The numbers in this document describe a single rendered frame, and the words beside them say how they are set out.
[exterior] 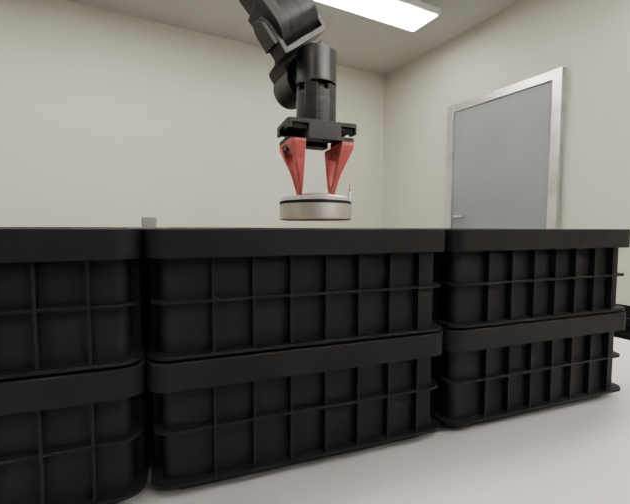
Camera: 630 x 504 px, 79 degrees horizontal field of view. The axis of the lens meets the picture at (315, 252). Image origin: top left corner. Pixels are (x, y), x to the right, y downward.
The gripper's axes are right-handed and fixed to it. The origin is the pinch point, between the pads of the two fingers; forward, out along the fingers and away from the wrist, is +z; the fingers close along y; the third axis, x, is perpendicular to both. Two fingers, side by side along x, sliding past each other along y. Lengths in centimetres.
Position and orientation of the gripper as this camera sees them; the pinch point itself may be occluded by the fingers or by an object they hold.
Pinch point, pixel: (315, 190)
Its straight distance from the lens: 56.2
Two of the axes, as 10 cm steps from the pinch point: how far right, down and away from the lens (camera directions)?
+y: -9.4, 0.1, -3.4
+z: -0.1, 10.0, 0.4
